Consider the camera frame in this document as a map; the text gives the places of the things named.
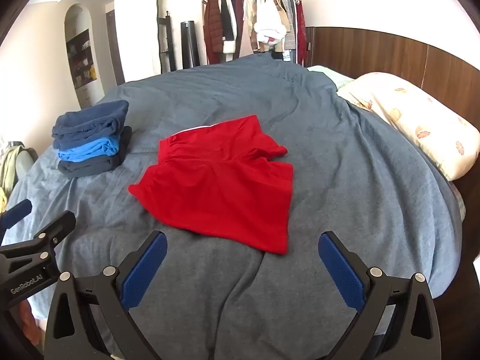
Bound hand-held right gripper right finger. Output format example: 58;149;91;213
317;231;441;360

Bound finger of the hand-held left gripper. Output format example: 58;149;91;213
0;199;32;229
0;211;77;257

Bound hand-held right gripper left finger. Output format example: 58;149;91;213
44;230;168;360

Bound red pants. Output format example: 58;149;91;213
128;115;294;254

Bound yellow-green cloth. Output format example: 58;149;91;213
0;142;38;214

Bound stack of folded blue clothes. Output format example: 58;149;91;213
58;125;133;179

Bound bright blue folded garment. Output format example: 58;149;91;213
57;137;121;161

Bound blue-grey blanket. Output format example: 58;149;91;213
7;53;466;360

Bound navy folded garment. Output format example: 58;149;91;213
52;99;130;150

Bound cream floral pillow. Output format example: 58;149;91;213
336;72;480;181

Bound light green bed sheet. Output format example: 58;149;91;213
307;65;355;91

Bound brown wooden headboard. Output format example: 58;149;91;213
304;26;480;121

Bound black rolled mat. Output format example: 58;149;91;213
180;20;200;70

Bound arched wall niche shelf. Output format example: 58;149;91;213
64;4;104;109

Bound black metal frame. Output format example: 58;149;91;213
157;13;177;73

